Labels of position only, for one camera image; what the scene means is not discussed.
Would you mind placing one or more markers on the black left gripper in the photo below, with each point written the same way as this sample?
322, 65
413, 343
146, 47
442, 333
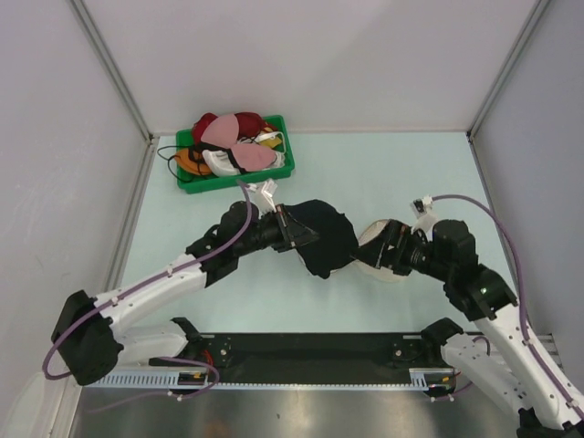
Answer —
297, 233

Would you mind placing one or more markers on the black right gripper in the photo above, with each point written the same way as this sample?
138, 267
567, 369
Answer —
395, 234

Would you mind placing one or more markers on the black bra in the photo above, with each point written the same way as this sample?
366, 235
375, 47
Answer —
316, 215

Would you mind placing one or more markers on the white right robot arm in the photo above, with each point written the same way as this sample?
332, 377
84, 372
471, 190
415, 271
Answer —
527, 383

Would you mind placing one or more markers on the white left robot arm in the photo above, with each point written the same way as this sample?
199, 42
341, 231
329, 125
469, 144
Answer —
92, 334

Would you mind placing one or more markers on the yellow bra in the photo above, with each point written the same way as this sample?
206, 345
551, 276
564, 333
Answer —
271, 139

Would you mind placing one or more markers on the white bra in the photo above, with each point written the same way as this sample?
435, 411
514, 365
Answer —
221, 162

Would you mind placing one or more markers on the red bra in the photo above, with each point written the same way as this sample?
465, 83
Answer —
230, 127

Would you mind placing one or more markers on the orange bra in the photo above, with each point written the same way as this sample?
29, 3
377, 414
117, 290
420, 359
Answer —
193, 162

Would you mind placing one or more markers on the pink bra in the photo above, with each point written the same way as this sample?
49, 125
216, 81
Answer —
250, 157

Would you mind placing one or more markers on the green plastic bin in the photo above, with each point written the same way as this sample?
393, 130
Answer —
282, 168

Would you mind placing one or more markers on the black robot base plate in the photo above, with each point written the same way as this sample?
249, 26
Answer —
330, 350

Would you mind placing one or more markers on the white cable duct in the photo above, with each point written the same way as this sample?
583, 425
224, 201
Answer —
415, 379

